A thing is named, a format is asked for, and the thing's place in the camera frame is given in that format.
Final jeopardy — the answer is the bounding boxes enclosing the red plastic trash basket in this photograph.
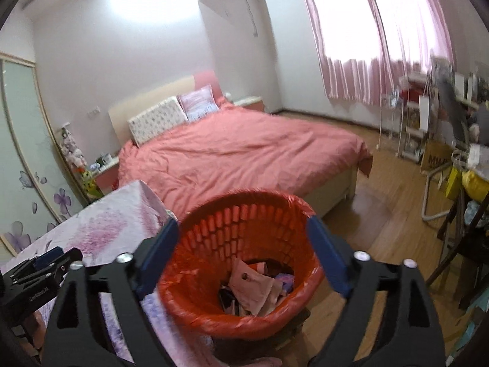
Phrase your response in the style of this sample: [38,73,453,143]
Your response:
[158,190,324,340]

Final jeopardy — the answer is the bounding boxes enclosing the pink nightstand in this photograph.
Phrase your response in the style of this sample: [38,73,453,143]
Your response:
[89,158,119,195]
[234,96,266,113]

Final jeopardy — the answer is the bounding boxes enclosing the white air conditioner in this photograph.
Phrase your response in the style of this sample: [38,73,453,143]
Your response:
[199,0,282,112]

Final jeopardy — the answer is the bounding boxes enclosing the pink striped pillow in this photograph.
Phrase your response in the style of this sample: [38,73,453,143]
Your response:
[177,84,219,122]

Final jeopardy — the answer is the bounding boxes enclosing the bed with coral duvet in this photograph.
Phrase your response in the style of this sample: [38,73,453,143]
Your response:
[119,101,373,217]

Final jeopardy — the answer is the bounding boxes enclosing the plush toy tower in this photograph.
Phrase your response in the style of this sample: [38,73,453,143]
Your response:
[59,123,103,202]

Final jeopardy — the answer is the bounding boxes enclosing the white floral pillow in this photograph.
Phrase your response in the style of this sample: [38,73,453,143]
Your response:
[128,96,188,147]

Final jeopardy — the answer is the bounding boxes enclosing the pink right nightstand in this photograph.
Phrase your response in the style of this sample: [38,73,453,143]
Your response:
[234,96,266,113]

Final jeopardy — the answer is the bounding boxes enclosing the white paper trash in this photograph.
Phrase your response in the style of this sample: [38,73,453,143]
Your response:
[218,258,295,317]

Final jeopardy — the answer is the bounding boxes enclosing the cluttered dark desk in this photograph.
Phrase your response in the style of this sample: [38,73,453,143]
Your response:
[422,56,488,310]

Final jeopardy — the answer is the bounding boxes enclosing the beige pink headboard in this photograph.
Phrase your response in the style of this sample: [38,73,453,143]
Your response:
[107,69,225,148]

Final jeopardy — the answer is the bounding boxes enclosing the pink left nightstand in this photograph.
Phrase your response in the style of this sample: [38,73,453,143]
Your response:
[89,158,119,195]

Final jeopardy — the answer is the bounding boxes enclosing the pink striped curtain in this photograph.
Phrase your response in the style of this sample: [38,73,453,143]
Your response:
[305,0,454,105]

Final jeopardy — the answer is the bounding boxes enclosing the white wire rack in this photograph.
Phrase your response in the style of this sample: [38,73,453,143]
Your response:
[376,71,434,163]

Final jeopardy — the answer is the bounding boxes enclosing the glass wardrobe with flowers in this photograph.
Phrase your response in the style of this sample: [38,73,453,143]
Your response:
[1,55,87,260]

